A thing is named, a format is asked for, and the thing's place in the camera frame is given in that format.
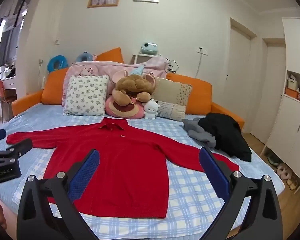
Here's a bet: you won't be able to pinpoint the red jacket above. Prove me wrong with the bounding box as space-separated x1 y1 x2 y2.
6 119 240 219

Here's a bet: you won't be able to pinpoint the orange basket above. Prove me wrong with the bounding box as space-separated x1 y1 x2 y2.
285 87 300 99

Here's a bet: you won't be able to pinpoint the orange bed headboard cushion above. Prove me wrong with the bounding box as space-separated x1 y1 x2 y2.
11 67 245 133

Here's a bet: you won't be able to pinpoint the white room door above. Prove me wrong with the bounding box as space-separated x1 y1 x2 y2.
226 17 257 130
250 38 287 145

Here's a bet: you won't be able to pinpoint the white wardrobe cabinet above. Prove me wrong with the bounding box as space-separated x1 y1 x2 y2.
260 17 300 194

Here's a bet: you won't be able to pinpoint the blue-grey neck pillow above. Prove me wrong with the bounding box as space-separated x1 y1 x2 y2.
76 52 93 62

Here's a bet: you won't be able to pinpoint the small white plush toy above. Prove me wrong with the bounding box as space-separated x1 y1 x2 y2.
143 99 160 120

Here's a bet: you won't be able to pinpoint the white power cable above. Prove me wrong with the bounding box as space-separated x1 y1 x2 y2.
195 54 203 79

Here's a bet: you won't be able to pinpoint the white side shelf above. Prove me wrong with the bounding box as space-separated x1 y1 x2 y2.
132 53 160 65

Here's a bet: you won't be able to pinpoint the brown plush mouse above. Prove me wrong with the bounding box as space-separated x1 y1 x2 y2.
112 70 157 105

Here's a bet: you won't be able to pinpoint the pink Hello Kitty pillow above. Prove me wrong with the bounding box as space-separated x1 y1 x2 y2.
61 55 169 105

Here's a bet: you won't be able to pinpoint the fluffy beige slippers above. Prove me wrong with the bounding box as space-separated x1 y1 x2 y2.
276 164 300 191

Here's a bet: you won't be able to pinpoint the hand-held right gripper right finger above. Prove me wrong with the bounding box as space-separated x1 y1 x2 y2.
199 146 283 240

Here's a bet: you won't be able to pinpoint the beige patchwork pillow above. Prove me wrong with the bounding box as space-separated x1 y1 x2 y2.
151 77 193 121

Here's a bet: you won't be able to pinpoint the light blue quilted blanket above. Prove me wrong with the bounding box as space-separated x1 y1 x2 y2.
0 102 285 220

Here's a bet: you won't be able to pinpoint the light green projector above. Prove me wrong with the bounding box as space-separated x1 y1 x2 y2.
140 42 158 55

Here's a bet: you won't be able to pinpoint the blue plaid bed sheet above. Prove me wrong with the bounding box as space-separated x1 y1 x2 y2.
12 145 250 240

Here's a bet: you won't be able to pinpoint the black garment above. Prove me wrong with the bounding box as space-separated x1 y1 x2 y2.
198 113 252 162

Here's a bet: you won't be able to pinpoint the blue party hat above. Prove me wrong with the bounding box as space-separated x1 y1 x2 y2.
130 64 145 77

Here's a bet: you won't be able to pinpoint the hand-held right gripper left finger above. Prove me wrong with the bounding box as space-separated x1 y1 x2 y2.
16 149 100 240

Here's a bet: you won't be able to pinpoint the blue swim ring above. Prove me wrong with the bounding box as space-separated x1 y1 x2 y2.
47 55 68 73

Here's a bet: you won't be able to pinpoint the orange chair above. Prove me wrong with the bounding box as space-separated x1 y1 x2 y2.
0 80 17 117

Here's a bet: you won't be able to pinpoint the pink round cushion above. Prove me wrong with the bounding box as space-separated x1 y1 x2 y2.
105 96 145 119

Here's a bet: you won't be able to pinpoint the white floral pillow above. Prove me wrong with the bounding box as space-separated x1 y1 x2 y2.
63 75 109 117

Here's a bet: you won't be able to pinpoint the grey garment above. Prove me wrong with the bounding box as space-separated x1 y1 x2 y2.
182 118 217 148

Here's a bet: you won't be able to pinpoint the white desk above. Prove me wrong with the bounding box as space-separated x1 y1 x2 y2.
0 76 18 117

